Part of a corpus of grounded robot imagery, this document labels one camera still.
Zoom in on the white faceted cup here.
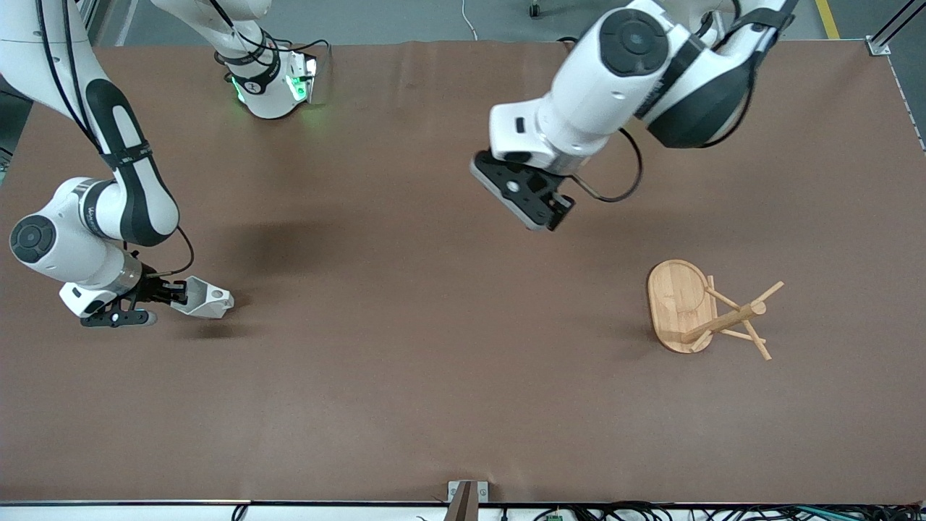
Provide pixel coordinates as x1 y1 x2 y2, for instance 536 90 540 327
171 276 235 320

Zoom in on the wooden cup rack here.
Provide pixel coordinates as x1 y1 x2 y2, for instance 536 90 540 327
646 259 786 361

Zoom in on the brown table cover sheet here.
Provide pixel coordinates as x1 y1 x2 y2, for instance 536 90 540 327
0 40 926 505

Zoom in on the white table edge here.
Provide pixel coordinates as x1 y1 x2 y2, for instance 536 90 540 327
0 502 926 521

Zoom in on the black right base cable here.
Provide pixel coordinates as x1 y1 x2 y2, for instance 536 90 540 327
282 36 332 75

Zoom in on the grey metal mount bracket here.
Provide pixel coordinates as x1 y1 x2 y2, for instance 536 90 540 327
447 480 490 504

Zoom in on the dark camera pole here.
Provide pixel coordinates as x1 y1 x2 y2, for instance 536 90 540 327
443 483 479 521

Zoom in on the black cable bundle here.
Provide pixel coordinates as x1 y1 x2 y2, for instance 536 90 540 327
499 501 926 521

